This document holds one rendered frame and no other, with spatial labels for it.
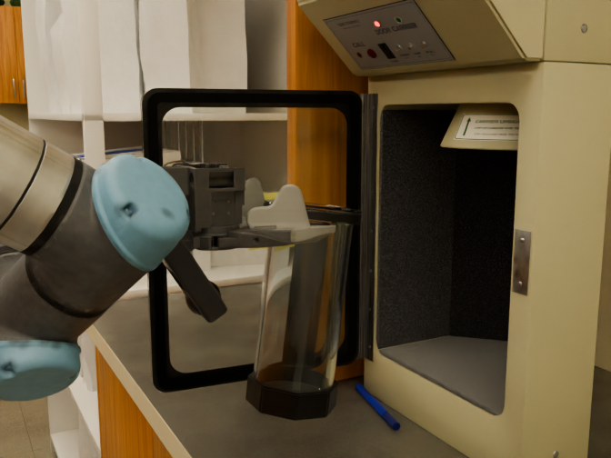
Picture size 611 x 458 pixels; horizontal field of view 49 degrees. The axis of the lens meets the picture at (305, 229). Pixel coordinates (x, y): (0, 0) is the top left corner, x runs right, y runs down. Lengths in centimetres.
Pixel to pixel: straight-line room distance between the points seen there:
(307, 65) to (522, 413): 54
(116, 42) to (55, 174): 150
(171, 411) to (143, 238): 58
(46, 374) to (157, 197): 17
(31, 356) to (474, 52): 52
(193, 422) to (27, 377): 45
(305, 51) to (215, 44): 104
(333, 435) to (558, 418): 28
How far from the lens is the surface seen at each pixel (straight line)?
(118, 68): 195
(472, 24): 73
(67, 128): 278
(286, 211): 68
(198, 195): 65
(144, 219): 46
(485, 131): 84
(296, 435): 93
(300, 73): 99
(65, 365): 56
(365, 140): 98
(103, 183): 47
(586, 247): 82
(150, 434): 121
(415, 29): 79
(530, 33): 73
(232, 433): 94
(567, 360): 84
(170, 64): 188
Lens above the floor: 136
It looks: 10 degrees down
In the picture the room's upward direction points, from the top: straight up
